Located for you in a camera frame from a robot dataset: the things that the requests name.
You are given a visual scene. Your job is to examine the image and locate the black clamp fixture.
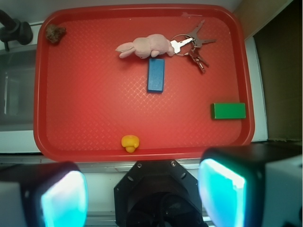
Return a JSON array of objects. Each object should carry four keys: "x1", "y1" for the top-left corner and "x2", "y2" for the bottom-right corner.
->
[{"x1": 0, "y1": 10, "x2": 33, "y2": 52}]

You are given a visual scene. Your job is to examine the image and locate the yellow rubber duck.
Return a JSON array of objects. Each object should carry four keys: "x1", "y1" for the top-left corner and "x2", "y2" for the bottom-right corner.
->
[{"x1": 121, "y1": 135, "x2": 140, "y2": 153}]

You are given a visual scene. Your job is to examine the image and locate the grey transparent bin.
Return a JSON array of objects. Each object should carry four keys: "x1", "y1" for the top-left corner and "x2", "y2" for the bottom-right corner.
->
[{"x1": 0, "y1": 49, "x2": 36, "y2": 131}]

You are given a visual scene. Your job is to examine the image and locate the green rectangular block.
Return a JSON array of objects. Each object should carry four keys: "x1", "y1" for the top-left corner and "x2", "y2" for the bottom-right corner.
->
[{"x1": 211, "y1": 103, "x2": 246, "y2": 120}]

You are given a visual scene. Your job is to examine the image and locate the blue rectangular block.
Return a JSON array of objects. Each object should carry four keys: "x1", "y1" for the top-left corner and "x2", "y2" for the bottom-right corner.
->
[{"x1": 147, "y1": 58, "x2": 165, "y2": 93}]

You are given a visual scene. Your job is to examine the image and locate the red plastic tray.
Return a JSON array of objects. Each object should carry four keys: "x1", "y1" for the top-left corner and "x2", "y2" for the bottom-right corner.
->
[{"x1": 34, "y1": 4, "x2": 254, "y2": 162}]

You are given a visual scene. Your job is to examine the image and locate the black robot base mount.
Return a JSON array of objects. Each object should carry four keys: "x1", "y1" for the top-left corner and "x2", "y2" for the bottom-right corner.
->
[{"x1": 114, "y1": 160, "x2": 207, "y2": 227}]

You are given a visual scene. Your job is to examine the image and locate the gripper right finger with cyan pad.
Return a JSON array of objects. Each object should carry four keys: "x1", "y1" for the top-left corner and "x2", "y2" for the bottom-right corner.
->
[{"x1": 198, "y1": 143, "x2": 303, "y2": 227}]

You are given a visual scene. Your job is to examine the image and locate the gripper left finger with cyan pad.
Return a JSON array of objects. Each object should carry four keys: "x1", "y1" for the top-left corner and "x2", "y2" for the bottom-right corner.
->
[{"x1": 0, "y1": 162, "x2": 89, "y2": 227}]

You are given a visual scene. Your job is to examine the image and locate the brown rock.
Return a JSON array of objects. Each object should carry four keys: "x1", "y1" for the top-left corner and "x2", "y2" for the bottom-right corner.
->
[{"x1": 45, "y1": 24, "x2": 66, "y2": 44}]

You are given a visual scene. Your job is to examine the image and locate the pink plush bunny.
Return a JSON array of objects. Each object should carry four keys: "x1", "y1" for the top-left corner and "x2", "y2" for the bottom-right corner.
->
[{"x1": 115, "y1": 34, "x2": 175, "y2": 59}]

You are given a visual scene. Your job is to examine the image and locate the silver key bunch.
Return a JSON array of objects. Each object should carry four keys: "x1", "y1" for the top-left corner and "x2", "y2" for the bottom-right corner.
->
[{"x1": 170, "y1": 19, "x2": 217, "y2": 74}]

